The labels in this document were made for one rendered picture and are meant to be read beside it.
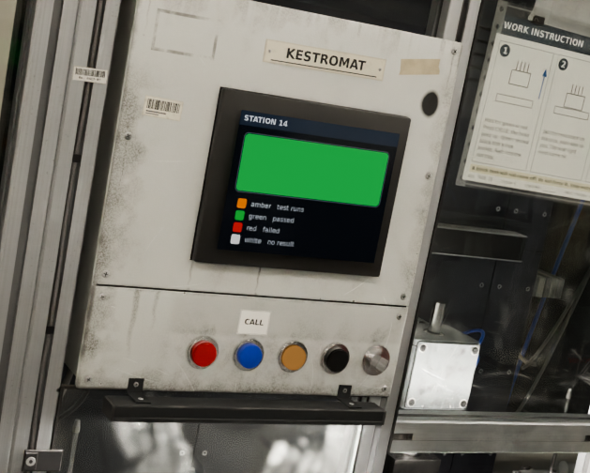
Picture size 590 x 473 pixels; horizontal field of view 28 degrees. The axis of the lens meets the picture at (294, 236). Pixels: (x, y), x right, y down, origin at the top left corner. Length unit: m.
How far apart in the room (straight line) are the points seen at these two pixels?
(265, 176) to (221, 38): 0.16
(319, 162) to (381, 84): 0.13
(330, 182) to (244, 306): 0.18
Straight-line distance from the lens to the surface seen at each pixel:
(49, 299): 1.33
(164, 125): 1.31
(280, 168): 1.35
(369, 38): 1.41
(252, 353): 1.41
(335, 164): 1.38
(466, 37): 1.49
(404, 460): 1.84
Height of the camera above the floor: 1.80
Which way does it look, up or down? 10 degrees down
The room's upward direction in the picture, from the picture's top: 11 degrees clockwise
